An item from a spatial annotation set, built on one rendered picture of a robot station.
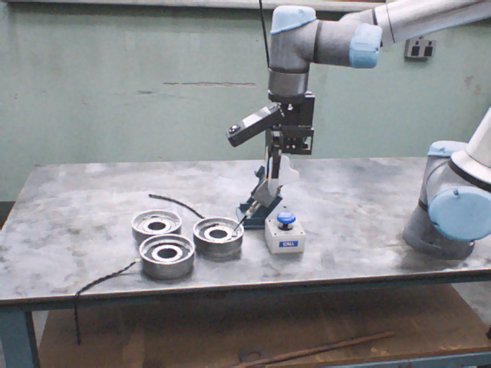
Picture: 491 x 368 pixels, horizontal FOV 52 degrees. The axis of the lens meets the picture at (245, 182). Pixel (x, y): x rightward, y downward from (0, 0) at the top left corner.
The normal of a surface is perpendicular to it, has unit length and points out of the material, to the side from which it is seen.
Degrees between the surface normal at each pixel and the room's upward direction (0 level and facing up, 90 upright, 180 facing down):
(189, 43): 90
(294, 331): 0
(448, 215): 97
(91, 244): 0
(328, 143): 90
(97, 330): 0
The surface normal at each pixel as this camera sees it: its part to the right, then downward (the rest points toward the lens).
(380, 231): 0.05, -0.91
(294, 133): 0.13, 0.43
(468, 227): -0.30, 0.50
